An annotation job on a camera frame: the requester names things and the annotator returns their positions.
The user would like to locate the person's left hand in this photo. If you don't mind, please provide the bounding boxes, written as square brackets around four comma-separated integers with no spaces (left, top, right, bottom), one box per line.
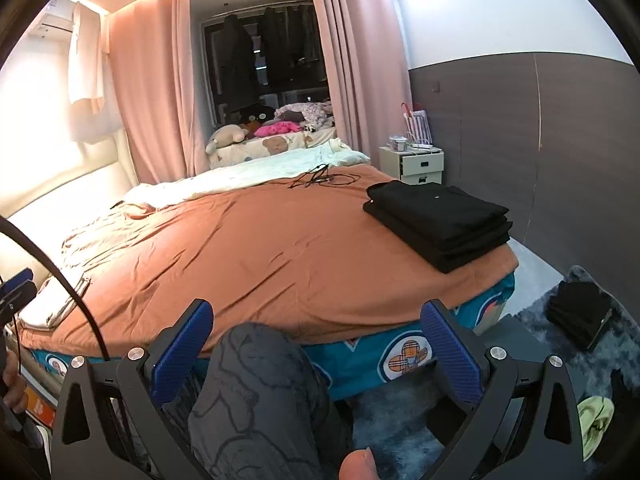
[4,357,32,415]

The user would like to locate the bear print pillow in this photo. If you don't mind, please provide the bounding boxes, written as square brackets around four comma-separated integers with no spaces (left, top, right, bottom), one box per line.
[207,127,338,170]

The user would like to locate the black button shirt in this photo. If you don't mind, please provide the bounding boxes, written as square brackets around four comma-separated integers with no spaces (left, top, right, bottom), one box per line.
[366,180,510,227]

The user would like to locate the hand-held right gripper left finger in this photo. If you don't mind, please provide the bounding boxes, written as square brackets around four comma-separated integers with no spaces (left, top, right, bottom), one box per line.
[51,298,216,480]

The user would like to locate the black plush toy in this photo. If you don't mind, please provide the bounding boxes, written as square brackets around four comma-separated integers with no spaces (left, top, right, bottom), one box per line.
[232,105,276,126]

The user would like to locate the white hanging garment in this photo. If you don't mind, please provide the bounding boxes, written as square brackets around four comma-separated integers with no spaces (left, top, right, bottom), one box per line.
[67,2,126,144]

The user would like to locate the beige plush toy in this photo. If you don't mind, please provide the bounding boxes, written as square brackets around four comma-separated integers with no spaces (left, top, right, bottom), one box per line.
[206,124,251,155]

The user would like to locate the person's bare foot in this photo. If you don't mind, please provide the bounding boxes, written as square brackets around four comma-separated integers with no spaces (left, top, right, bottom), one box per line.
[339,449,377,480]

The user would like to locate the orange box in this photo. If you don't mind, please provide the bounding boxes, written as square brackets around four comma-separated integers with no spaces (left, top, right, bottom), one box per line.
[22,385,56,429]

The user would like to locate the dark hanging coat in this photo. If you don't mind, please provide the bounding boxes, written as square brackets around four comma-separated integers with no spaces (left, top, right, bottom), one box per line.
[222,14,259,111]

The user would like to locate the pink clothes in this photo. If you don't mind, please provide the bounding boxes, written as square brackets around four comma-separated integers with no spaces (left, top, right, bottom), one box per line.
[254,121,304,137]

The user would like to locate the white air conditioner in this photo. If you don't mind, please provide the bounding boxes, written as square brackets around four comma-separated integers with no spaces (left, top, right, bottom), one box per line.
[36,0,81,32]

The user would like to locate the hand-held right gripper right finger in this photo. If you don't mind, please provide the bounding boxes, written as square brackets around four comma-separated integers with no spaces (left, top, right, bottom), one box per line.
[420,299,586,480]

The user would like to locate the pink curtain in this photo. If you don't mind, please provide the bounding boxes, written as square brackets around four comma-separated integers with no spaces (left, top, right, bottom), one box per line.
[107,0,211,183]
[307,0,414,163]

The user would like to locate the thin black cable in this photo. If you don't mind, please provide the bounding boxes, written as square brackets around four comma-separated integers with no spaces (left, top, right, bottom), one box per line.
[289,162,360,190]

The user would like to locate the folded black clothes pile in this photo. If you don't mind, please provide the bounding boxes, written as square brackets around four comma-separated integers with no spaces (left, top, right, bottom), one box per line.
[545,280,614,352]

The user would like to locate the thick black cable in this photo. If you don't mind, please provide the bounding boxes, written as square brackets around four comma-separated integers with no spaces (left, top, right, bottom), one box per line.
[0,215,112,362]

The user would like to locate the yellow-green cloth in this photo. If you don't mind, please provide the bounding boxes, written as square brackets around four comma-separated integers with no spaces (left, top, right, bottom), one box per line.
[577,395,615,462]

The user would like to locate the orange-brown bed cover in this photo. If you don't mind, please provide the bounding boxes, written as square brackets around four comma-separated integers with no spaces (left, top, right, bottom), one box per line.
[20,164,519,361]

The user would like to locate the grey shaggy rug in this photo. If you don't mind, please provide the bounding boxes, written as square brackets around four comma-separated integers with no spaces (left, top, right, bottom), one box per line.
[320,265,640,480]

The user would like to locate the folded black clothes stack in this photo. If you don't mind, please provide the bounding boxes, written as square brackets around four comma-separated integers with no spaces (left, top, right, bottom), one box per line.
[363,200,514,275]

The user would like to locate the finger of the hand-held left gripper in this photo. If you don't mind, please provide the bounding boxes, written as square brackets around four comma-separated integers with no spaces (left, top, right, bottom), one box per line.
[0,281,39,317]
[2,267,35,290]

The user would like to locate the white folded cloth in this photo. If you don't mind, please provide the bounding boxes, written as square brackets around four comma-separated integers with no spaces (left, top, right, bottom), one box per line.
[17,272,94,331]

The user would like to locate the white nightstand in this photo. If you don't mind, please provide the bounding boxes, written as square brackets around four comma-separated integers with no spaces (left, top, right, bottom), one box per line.
[378,146,445,185]

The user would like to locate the dark hanging clothes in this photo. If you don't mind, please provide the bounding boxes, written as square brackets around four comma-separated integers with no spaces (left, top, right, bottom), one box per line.
[257,4,324,84]

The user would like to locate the person's patterned pants leg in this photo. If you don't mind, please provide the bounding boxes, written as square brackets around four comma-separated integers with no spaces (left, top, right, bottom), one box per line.
[189,322,352,480]

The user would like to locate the striped gift bag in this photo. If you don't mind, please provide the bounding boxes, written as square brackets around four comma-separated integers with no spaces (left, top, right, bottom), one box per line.
[400,102,432,147]

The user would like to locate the cream padded headboard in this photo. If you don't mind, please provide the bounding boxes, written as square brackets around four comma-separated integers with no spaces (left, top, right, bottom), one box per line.
[0,127,141,281]

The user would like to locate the white duvet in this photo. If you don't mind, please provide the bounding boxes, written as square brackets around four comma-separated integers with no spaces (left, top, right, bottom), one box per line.
[122,138,371,211]

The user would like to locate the floral clothes pile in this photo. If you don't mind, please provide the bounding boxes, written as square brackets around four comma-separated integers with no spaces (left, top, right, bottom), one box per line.
[274,101,335,131]

